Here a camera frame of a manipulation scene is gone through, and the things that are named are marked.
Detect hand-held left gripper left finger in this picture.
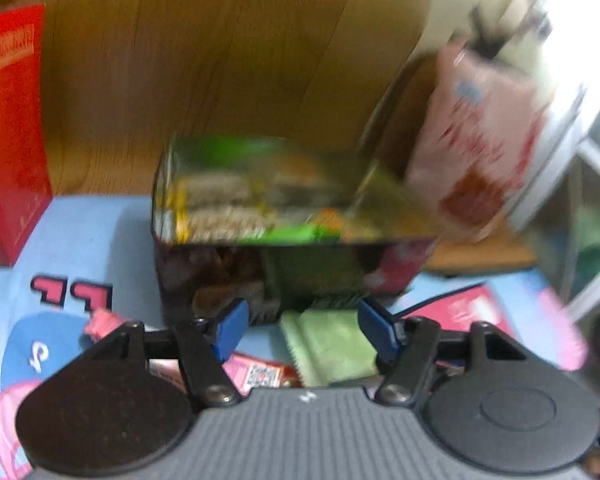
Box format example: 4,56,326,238
86,297,251,409

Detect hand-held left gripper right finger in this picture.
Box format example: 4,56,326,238
356,299,529,409

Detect light green snack packet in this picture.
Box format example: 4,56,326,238
279,308,381,389

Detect dark printed cardboard box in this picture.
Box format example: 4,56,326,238
150,135,441,329

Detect pink snack packet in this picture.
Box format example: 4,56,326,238
147,352,302,392

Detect small pink wrapper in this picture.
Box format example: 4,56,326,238
82,309,132,345

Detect blue cartoon printed bedsheet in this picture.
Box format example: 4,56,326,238
0,194,589,480

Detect large pink snack bag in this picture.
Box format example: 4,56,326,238
405,40,556,244

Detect wooden headboard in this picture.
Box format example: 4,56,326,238
0,0,444,197

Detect red gift box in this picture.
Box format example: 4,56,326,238
0,4,55,267

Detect frosted glass sliding door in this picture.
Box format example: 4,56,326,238
500,0,600,327

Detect black stand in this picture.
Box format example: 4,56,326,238
467,6,514,61

